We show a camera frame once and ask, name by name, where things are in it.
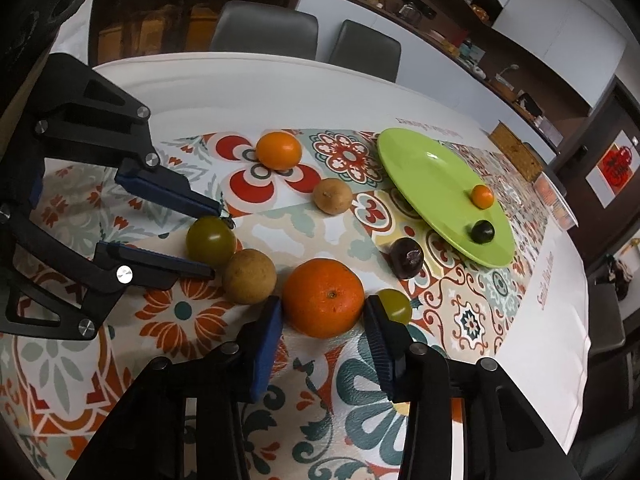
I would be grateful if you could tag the dark purple plum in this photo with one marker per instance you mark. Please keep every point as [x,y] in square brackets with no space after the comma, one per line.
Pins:
[482,231]

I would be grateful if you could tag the white patterned tablecloth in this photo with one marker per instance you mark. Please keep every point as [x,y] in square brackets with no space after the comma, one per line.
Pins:
[300,90]

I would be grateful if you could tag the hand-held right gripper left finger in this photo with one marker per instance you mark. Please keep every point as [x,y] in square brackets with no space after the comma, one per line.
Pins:
[265,350]

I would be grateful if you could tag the green plum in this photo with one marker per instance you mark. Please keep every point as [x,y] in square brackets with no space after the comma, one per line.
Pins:
[396,305]

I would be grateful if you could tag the small orange tangerine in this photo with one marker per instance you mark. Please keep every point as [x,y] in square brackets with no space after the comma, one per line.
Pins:
[482,196]

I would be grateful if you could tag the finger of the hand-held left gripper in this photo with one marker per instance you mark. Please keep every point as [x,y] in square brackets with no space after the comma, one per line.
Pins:
[170,187]
[145,254]

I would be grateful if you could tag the large orange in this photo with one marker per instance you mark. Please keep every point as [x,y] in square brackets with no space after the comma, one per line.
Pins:
[323,297]

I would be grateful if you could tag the dark bag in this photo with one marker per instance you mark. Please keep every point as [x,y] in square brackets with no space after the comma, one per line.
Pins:
[617,275]

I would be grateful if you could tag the grey chair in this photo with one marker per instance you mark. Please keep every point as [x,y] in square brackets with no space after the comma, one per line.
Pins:
[605,320]
[365,50]
[265,30]

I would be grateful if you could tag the large brown round pear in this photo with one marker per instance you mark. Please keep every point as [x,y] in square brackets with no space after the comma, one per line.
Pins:
[249,276]

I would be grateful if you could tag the medium orange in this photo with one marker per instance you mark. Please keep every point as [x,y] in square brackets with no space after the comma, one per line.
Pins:
[279,150]

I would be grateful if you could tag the red wall poster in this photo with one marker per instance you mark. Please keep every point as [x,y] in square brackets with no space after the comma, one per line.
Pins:
[615,167]

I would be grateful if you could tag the dark purple passion fruit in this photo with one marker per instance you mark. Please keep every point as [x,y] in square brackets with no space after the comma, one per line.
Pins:
[407,257]

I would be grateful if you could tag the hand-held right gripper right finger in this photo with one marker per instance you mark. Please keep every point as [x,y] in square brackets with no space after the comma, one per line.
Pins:
[385,355]

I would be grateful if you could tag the white plastic basket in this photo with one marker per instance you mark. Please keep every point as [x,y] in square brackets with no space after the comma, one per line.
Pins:
[555,200]

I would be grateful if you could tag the small brown round pear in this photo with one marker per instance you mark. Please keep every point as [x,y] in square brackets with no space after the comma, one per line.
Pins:
[331,196]

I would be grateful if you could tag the white desk lamp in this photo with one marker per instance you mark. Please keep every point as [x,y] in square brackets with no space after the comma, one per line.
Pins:
[506,74]

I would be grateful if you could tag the wicker box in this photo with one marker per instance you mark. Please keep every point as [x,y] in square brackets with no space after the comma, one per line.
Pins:
[515,150]

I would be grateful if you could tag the green tomato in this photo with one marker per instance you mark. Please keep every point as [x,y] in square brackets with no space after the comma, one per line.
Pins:
[211,241]

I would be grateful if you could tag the green plate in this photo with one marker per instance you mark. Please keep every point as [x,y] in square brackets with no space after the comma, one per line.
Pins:
[430,180]

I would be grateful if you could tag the brown door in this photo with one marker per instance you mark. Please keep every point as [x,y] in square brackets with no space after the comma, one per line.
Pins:
[580,160]

